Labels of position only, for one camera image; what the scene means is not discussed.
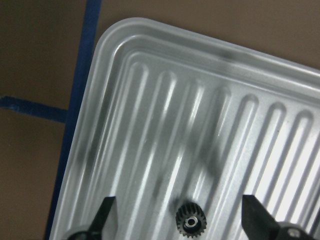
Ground ribbed metal tray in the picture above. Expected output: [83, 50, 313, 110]
[49, 17, 320, 240]

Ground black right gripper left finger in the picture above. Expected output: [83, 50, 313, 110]
[87, 196, 116, 240]

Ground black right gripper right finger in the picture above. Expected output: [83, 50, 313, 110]
[241, 194, 280, 240]

